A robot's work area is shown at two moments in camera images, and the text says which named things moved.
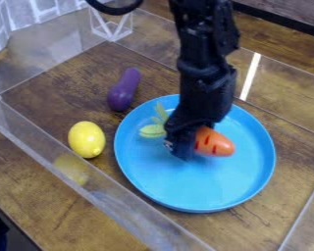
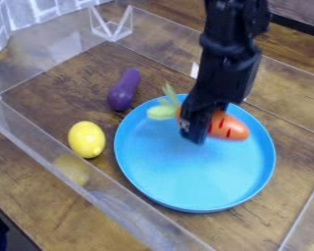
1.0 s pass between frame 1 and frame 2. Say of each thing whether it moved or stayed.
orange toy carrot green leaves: moved
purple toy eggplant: stayed
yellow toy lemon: stayed
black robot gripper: moved
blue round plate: stayed
